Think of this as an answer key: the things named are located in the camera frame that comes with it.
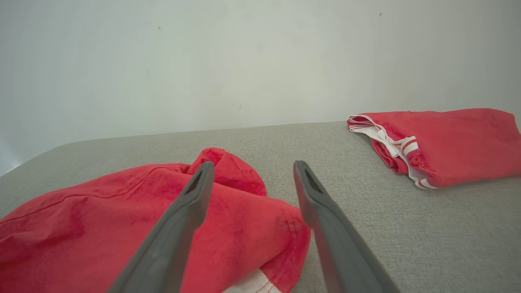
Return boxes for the red basketball jersey white sleeves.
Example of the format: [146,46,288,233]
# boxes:
[347,108,521,190]

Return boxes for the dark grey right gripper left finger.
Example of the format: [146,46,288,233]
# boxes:
[107,162,215,293]

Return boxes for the red shorts white trim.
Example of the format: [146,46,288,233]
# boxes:
[0,147,312,293]

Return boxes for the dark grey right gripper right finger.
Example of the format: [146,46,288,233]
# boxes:
[293,160,402,293]

